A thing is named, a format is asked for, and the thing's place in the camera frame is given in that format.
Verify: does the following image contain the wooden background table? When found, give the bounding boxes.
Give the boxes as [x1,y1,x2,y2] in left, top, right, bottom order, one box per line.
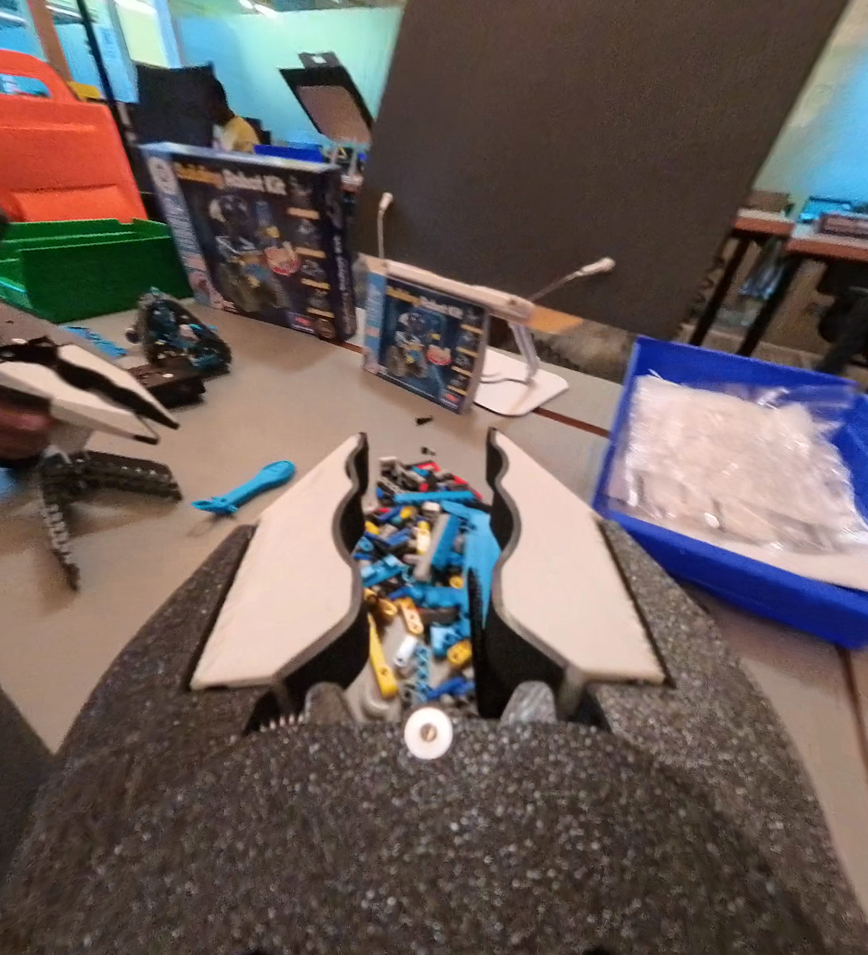
[691,190,868,359]

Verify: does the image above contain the toy instruction booklet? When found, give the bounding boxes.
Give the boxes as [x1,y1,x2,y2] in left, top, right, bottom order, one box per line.
[363,272,490,416]

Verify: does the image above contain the blue plastic separator tool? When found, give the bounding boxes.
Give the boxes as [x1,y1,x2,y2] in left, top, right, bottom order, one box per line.
[191,460,298,517]

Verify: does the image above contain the orange plastic case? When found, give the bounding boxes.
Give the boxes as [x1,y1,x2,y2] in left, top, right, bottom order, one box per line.
[0,45,150,225]

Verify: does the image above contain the black partition board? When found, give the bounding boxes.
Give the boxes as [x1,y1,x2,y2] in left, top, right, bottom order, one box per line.
[352,0,853,352]

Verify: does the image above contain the clear bag of parts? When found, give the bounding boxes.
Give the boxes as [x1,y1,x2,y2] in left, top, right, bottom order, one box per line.
[613,369,868,579]

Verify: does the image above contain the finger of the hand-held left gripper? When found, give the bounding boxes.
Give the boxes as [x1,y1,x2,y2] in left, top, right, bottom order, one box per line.
[53,342,181,432]
[0,360,162,445]

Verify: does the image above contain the green plastic bin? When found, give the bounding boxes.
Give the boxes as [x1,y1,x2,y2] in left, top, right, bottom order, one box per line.
[0,218,194,325]

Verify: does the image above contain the large robot kit box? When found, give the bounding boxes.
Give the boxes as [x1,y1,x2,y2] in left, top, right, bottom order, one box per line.
[139,142,360,344]

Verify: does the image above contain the black framed light panel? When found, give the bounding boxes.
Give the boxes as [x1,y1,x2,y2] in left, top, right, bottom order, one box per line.
[279,51,377,146]

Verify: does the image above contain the black screen panel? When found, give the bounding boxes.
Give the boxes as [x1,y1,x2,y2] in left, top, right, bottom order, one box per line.
[134,63,218,150]

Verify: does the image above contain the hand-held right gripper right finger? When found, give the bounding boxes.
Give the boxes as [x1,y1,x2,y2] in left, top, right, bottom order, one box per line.
[473,427,668,719]

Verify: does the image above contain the pile of plastic building pieces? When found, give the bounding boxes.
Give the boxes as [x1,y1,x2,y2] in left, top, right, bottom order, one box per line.
[350,455,502,706]

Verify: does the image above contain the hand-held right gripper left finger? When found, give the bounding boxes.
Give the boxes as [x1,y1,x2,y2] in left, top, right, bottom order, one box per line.
[189,431,371,691]

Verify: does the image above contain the blue tracked toy robot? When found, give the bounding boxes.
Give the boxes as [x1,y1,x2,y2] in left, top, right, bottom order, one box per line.
[133,287,233,374]

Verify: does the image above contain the grey toy track chain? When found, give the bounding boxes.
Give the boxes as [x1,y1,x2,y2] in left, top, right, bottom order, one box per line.
[34,429,185,590]

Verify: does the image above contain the black control box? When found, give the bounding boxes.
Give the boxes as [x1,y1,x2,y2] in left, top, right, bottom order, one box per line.
[129,358,207,407]

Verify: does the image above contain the blue plastic tray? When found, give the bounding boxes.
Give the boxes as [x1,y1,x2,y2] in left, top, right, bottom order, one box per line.
[592,336,868,658]

